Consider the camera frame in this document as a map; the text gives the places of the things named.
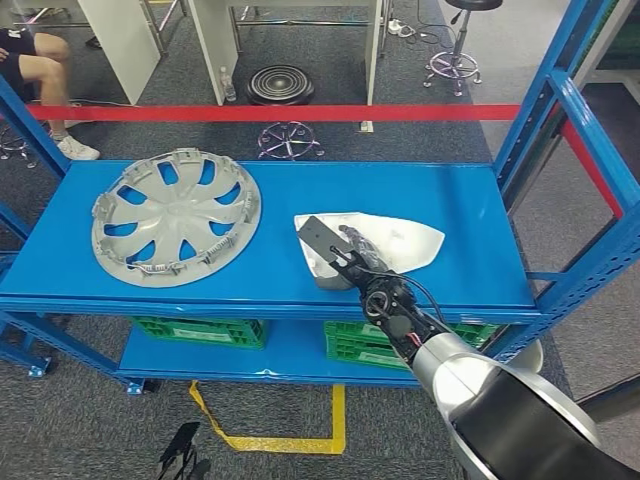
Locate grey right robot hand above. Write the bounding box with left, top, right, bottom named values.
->
left=315, top=225, right=397, bottom=294

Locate white plastic body part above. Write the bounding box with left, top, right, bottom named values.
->
left=294, top=211, right=446, bottom=280

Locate green plastic crate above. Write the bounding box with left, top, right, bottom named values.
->
left=325, top=336, right=416, bottom=371
left=324, top=321, right=501, bottom=352
left=131, top=316, right=269, bottom=351

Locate black round stool seat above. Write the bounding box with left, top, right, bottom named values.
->
left=245, top=64, right=316, bottom=107

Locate red barrier belt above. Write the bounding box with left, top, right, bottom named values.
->
left=27, top=103, right=521, bottom=124
left=561, top=119, right=626, bottom=220

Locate black stool chrome base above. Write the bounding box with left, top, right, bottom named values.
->
left=423, top=0, right=503, bottom=97

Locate clear water bottle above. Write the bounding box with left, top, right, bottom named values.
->
left=220, top=66, right=238, bottom=104

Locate silver wheel hubcap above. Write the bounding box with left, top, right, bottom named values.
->
left=91, top=146, right=263, bottom=289

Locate white desk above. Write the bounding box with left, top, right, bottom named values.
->
left=186, top=0, right=393, bottom=134
left=10, top=0, right=186, bottom=106

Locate person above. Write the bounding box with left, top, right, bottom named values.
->
left=0, top=27, right=101, bottom=162

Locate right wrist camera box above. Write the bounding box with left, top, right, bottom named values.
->
left=296, top=215, right=351, bottom=263

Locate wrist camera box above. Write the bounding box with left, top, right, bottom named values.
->
left=159, top=422, right=202, bottom=465
left=296, top=215, right=351, bottom=263

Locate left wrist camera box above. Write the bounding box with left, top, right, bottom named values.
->
left=159, top=422, right=202, bottom=465

